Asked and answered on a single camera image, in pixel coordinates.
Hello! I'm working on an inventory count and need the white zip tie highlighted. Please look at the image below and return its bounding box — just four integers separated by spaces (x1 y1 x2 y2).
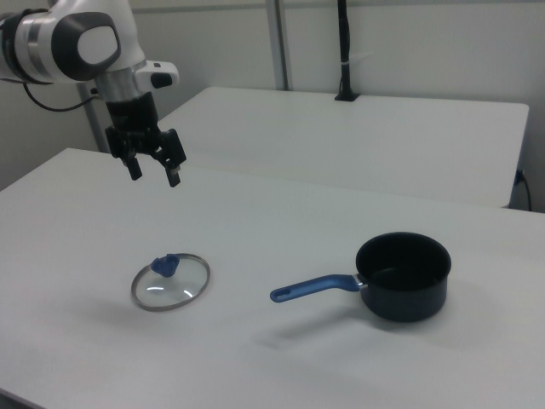
341 51 375 68

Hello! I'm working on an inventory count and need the black clamped pole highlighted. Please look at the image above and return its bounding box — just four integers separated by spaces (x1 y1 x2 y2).
334 0 361 103

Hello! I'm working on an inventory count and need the grey vertical frame post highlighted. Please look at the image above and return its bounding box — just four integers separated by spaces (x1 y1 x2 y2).
75 81 110 153

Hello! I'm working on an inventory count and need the glass lid with blue knob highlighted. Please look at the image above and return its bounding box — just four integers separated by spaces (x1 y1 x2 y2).
129 252 213 313

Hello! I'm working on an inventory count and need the dark saucepan with blue handle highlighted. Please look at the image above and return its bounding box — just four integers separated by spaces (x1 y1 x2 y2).
270 231 453 323

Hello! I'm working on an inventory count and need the black cable with blue plug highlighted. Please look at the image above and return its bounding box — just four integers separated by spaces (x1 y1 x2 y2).
514 169 534 212

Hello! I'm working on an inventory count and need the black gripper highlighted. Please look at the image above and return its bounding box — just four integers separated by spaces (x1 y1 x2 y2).
104 90 189 189

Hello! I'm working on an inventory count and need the white table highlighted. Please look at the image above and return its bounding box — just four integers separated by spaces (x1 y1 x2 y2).
155 87 531 210

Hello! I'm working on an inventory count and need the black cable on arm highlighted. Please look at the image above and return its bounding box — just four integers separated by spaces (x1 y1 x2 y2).
21 81 102 112

